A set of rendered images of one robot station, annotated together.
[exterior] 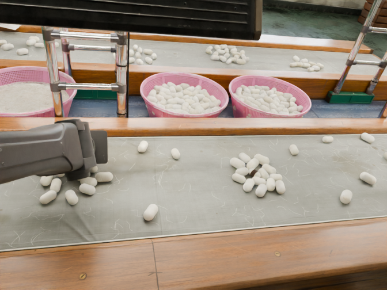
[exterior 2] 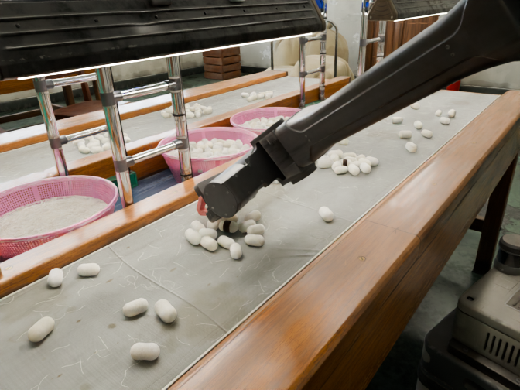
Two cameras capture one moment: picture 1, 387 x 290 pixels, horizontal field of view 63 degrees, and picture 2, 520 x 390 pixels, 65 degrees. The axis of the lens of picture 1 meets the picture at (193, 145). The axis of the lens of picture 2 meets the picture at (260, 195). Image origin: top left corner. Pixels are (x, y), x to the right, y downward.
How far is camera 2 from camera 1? 0.53 m
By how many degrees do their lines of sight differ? 30
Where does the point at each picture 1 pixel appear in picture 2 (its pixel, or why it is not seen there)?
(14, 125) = (102, 228)
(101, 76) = (100, 168)
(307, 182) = (378, 153)
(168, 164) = (279, 189)
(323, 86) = (290, 104)
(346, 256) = (463, 166)
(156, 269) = (394, 227)
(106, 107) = not seen: hidden behind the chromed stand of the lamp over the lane
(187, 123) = not seen: hidden behind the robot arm
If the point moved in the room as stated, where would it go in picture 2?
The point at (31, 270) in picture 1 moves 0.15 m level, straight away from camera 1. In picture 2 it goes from (324, 278) to (219, 263)
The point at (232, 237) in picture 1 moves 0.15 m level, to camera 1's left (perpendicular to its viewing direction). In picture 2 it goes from (400, 191) to (342, 213)
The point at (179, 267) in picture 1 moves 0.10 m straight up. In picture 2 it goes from (402, 219) to (410, 162)
